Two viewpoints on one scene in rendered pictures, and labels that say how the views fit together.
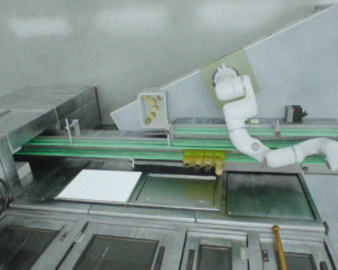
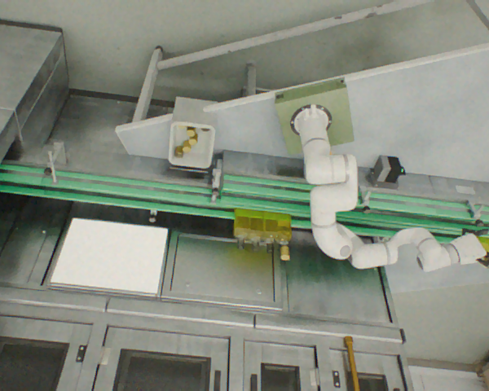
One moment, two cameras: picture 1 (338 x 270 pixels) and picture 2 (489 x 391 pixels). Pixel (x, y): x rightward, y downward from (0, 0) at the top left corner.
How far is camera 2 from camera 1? 0.85 m
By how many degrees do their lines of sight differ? 26
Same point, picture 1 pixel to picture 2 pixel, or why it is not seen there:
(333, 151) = (433, 257)
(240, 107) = (336, 201)
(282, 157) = (372, 261)
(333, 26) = (476, 73)
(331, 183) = not seen: hidden behind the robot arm
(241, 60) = (339, 101)
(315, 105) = (417, 159)
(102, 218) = (127, 321)
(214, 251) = (279, 373)
